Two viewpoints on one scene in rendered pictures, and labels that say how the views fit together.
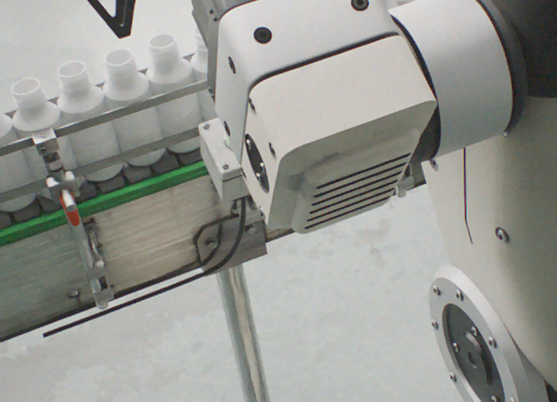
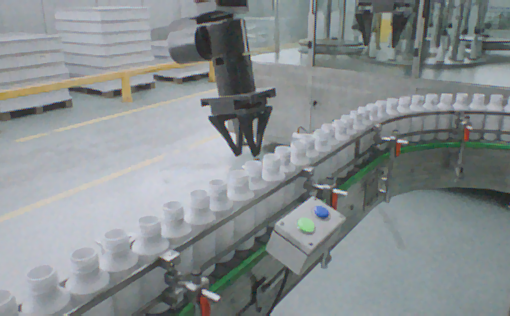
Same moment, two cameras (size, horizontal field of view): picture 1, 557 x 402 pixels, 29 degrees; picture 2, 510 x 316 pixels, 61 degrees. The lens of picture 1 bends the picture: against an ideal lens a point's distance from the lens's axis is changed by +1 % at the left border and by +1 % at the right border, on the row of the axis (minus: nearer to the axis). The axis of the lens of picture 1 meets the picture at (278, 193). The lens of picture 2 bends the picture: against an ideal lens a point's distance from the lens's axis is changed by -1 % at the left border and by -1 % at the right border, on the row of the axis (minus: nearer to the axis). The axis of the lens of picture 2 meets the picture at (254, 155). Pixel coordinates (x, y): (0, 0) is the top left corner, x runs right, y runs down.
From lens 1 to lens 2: 84 cm
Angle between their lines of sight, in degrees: 39
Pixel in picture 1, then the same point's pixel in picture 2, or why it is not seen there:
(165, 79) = (223, 207)
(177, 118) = (227, 235)
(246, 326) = not seen: outside the picture
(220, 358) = not seen: outside the picture
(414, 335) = not seen: outside the picture
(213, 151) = (297, 236)
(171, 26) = (14, 261)
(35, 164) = (152, 284)
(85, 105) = (185, 230)
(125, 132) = (201, 249)
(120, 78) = (204, 207)
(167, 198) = (226, 295)
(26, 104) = (152, 233)
